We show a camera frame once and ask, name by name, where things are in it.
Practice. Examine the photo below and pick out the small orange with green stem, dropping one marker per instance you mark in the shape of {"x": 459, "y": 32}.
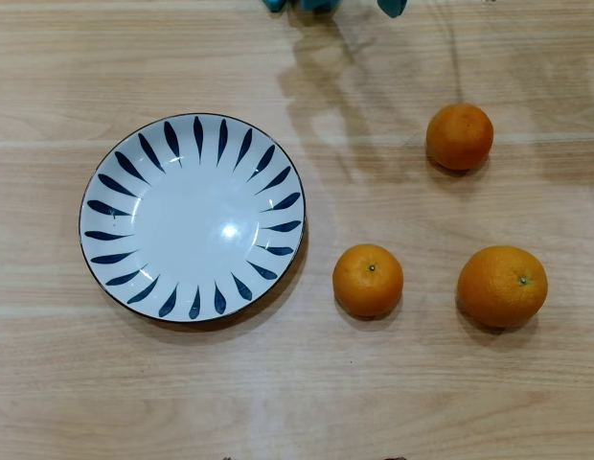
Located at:
{"x": 368, "y": 282}

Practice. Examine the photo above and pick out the large orange with stem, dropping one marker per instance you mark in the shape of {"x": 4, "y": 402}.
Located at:
{"x": 502, "y": 287}

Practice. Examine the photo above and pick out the white plate with blue strokes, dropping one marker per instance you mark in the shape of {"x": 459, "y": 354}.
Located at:
{"x": 196, "y": 230}

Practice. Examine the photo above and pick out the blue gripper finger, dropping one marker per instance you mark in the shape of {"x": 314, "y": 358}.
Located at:
{"x": 318, "y": 4}
{"x": 274, "y": 4}

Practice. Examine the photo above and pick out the orange with dark scar marks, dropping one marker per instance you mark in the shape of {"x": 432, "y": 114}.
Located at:
{"x": 460, "y": 136}

